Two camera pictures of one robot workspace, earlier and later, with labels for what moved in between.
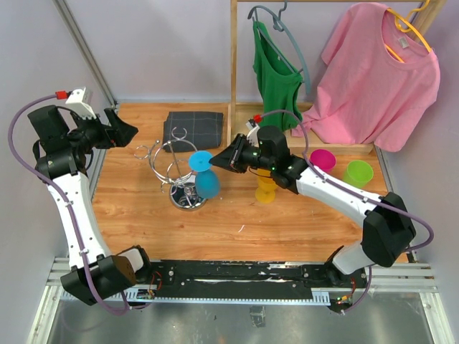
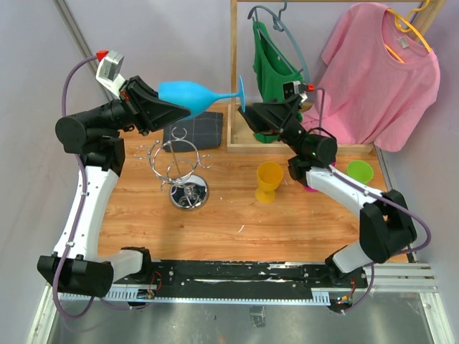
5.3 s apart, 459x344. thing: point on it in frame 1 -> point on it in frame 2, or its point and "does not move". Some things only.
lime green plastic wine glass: [358, 173] does not move
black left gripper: [123, 134] -> [147, 111]
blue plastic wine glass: [207, 183] -> [194, 97]
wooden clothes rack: [241, 114] does not move
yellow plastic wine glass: [265, 193] does not move
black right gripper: [230, 158] -> [267, 118]
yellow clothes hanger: [412, 27] does not move
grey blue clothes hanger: [279, 26] does not move
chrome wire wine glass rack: [169, 163] does not move
